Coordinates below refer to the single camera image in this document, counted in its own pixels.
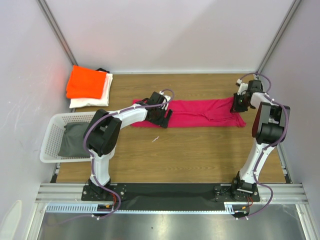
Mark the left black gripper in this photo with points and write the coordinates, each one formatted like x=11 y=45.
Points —
x=162 y=122

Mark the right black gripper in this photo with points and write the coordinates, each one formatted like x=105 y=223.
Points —
x=237 y=107

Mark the pink t shirt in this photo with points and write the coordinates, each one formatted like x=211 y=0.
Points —
x=204 y=113

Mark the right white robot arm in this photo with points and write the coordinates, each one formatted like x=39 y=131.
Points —
x=268 y=130

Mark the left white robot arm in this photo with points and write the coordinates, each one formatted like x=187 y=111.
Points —
x=101 y=136

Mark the white folded t shirt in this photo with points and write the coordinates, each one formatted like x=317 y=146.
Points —
x=95 y=102

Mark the black folded t shirt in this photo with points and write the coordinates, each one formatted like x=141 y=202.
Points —
x=103 y=70

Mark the orange folded t shirt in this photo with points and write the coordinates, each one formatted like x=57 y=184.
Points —
x=85 y=83

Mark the grey t shirt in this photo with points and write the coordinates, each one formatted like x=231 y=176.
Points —
x=72 y=140

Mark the white plastic basket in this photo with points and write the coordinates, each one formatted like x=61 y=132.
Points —
x=54 y=134

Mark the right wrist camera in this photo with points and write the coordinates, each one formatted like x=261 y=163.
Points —
x=242 y=87

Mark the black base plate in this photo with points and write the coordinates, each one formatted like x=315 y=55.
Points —
x=180 y=194

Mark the white cable duct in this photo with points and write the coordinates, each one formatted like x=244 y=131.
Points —
x=218 y=208

